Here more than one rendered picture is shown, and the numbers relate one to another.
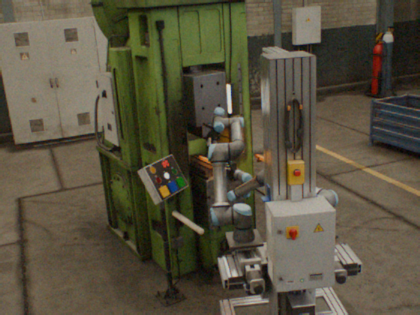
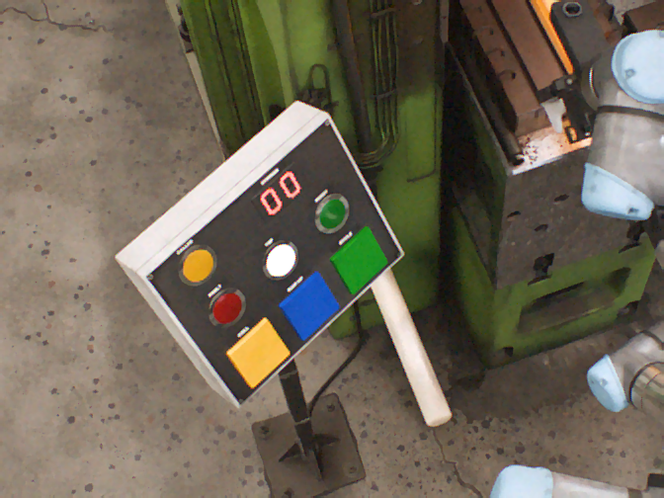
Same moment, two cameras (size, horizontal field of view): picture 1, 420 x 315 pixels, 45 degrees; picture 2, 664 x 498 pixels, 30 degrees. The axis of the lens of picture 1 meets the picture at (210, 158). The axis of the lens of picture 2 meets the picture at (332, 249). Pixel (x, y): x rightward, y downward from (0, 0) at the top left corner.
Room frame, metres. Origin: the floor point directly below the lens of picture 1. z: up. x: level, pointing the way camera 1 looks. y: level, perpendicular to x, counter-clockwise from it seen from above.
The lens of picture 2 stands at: (2.85, 0.02, 2.62)
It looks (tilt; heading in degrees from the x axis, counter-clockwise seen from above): 63 degrees down; 19
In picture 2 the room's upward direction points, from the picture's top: 9 degrees counter-clockwise
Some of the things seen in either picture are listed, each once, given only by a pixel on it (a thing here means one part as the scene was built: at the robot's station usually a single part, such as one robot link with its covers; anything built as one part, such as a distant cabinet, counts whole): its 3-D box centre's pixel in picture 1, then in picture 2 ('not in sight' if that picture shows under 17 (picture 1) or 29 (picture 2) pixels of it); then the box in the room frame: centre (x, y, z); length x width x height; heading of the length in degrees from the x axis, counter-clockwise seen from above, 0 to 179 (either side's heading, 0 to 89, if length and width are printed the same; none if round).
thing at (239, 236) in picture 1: (243, 231); not in sight; (2.99, -0.18, 0.87); 0.15 x 0.15 x 0.10
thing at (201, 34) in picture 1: (188, 34); not in sight; (4.28, 0.11, 2.06); 0.44 x 0.41 x 0.47; 31
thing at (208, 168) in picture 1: (202, 164); (521, 3); (4.13, 0.07, 0.96); 0.42 x 0.20 x 0.09; 31
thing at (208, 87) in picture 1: (202, 95); not in sight; (4.15, 0.04, 1.56); 0.42 x 0.39 x 0.40; 31
